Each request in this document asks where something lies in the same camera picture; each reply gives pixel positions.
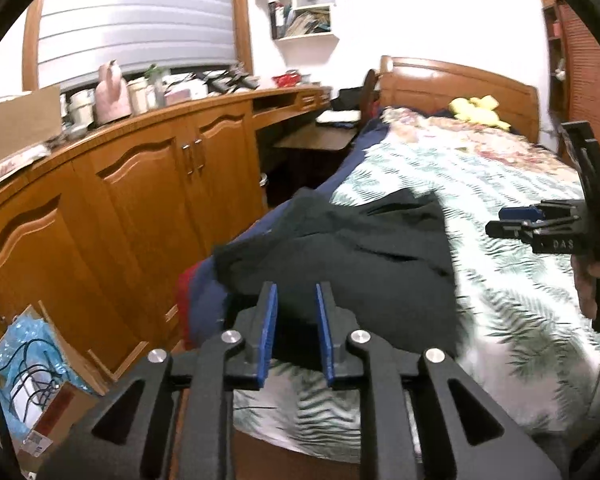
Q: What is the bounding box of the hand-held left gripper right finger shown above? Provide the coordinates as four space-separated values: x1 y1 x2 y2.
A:
315 281 563 480

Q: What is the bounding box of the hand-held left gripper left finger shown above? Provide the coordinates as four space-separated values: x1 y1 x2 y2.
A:
37 281 279 480

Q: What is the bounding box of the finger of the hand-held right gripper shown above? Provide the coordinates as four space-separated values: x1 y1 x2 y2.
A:
499 205 546 222
485 219 538 241

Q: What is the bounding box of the black double-breasted coat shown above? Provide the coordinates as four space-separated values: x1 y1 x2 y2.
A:
212 187 468 373

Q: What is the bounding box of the person's right hand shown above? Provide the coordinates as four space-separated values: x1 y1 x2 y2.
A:
571 255 600 320

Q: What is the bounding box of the leaf print bed sheet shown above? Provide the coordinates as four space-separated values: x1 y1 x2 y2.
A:
232 147 600 448

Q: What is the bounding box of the floral blanket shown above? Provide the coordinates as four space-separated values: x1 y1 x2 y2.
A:
380 106 581 181

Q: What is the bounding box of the red cloth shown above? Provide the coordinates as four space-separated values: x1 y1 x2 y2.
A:
174 265 203 353

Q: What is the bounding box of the yellow plush toy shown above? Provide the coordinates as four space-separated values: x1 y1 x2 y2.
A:
448 95 512 131

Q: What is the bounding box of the wooden headboard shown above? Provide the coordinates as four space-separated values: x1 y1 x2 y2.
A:
379 56 540 146

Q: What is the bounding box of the wooden louvred wardrobe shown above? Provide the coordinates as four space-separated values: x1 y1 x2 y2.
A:
565 0 600 126

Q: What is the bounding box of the wooden open shelf niche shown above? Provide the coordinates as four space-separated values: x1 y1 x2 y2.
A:
542 2 568 111

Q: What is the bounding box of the wooden desk cabinet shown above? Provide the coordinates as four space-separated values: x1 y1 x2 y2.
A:
0 85 331 386

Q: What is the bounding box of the open cardboard box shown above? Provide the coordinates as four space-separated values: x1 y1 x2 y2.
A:
0 301 101 463

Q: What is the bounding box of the pink box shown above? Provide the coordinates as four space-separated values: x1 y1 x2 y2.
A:
165 82 210 107

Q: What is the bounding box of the black hand-held device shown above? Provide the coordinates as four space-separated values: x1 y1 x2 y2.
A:
227 67 261 90
200 72 236 96

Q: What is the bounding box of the blue plastic wrap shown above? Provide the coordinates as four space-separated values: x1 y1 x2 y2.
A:
0 317 88 396

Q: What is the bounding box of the green bottle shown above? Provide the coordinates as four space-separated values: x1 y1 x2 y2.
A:
145 64 167 108

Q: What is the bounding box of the white jar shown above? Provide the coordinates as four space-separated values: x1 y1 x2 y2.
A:
67 89 97 128
126 77 149 115

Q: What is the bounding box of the flattened cardboard box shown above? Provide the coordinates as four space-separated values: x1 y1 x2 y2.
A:
0 85 63 176

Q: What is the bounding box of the grey window blind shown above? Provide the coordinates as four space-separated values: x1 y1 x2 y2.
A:
37 0 236 93

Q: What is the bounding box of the white wall shelf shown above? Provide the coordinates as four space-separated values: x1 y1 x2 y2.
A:
267 0 340 43

